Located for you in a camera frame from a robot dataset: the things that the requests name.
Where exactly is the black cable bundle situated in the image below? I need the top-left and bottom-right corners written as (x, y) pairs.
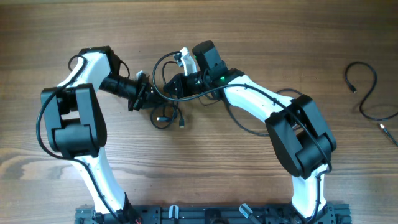
top-left (149, 60), bottom-right (304, 137)

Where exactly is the separated black usb cable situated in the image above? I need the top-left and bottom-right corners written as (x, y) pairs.
top-left (344, 61), bottom-right (398, 147)

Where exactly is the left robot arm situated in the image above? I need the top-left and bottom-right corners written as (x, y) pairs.
top-left (36, 46), bottom-right (165, 223)

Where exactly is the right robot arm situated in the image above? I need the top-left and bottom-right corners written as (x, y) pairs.
top-left (164, 40), bottom-right (336, 223)

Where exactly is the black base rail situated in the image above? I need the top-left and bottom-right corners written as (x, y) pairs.
top-left (73, 203), bottom-right (353, 224)

